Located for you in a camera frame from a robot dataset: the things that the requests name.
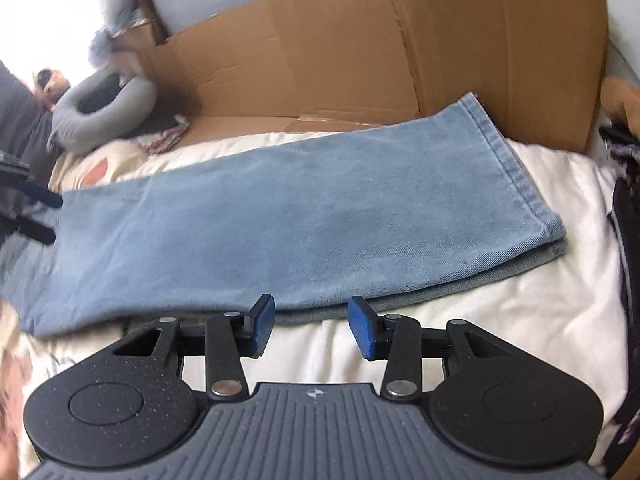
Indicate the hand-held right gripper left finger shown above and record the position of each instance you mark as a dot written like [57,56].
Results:
[262,327]

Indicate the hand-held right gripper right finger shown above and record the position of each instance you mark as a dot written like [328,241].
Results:
[362,327]

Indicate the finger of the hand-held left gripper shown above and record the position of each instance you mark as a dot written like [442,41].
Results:
[42,196]
[35,232]

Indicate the blue denim jeans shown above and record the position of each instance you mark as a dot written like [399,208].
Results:
[300,210]

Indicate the black clothes pile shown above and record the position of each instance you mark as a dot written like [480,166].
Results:
[630,260]

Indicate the dark grey pillow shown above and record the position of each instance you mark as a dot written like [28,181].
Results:
[20,125]

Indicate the grey neck pillow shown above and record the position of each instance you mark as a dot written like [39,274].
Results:
[70,125]

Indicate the doll with sunglasses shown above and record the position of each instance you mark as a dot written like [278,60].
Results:
[50,85]

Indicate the black cloth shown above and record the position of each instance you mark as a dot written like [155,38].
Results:
[152,122]

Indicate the colourful patterned cloth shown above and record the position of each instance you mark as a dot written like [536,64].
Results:
[162,137]

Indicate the beige cloth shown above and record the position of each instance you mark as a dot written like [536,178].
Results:
[7,385]

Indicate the cream bear printed blanket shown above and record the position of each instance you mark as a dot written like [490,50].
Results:
[550,310]

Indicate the brown cardboard sheet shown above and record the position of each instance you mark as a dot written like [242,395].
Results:
[350,50]

